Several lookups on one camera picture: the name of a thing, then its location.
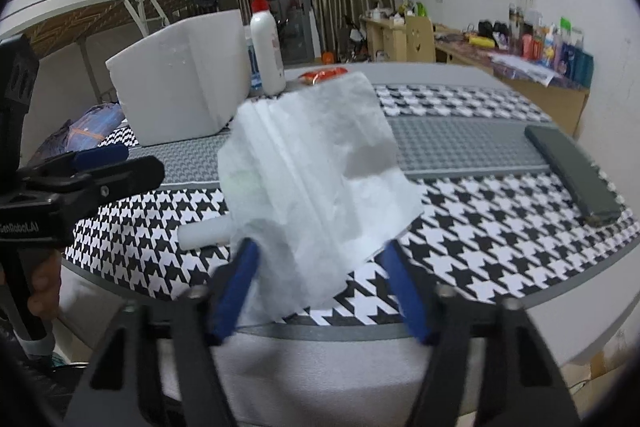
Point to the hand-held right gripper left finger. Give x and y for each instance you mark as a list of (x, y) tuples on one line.
[(235, 292)]

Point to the yellow object on desk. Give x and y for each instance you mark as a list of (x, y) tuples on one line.
[(480, 41)]

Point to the white foam box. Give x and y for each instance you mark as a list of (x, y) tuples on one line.
[(185, 77)]

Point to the clear bottle with blue label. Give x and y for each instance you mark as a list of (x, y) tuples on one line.
[(252, 67)]

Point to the houndstooth tablecloth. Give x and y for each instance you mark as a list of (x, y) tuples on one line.
[(480, 227)]

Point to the white metal bunk bed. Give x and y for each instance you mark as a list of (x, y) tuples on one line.
[(75, 14)]

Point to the white lotion pump bottle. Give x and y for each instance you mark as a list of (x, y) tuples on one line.
[(267, 52)]

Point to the white bed ladder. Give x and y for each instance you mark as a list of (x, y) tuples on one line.
[(145, 9)]

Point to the row of toiletry bottles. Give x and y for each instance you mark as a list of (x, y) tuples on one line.
[(560, 52)]

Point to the white smooth tissue sheet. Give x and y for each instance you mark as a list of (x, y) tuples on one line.
[(320, 187)]

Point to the person's left hand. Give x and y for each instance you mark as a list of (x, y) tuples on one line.
[(47, 287)]

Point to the blue plaid quilt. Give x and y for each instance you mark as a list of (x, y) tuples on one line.
[(85, 132)]

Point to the printed paper sheets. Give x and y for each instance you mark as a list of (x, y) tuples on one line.
[(525, 69)]

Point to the wooden desk with drawers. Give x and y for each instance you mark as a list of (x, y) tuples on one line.
[(382, 39)]

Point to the red snack packet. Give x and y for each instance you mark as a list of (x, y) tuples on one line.
[(320, 77)]

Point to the wooden chair with smiley cutout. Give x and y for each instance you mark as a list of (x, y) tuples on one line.
[(419, 39)]

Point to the white cylinder piece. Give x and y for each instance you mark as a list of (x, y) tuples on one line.
[(202, 235)]

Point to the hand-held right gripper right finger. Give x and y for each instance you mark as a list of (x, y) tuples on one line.
[(407, 292)]

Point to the dark grey phone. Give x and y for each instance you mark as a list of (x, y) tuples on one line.
[(575, 172)]

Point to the wooden desk with printed cover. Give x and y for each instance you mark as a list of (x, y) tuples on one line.
[(550, 102)]

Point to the orange floor container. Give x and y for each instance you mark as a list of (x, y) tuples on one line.
[(328, 59)]

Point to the green bottle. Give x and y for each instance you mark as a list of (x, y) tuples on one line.
[(422, 10)]

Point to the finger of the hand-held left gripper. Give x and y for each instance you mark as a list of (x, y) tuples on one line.
[(125, 179), (97, 156)]

